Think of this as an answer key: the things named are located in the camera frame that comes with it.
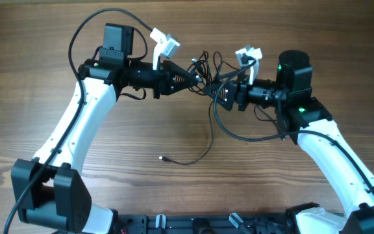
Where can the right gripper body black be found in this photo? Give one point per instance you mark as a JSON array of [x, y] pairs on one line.
[[241, 95]]

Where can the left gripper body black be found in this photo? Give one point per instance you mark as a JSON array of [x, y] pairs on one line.
[[160, 79]]

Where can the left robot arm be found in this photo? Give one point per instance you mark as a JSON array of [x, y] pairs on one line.
[[116, 54]]

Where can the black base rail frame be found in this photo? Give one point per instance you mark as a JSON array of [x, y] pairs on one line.
[[261, 223]]

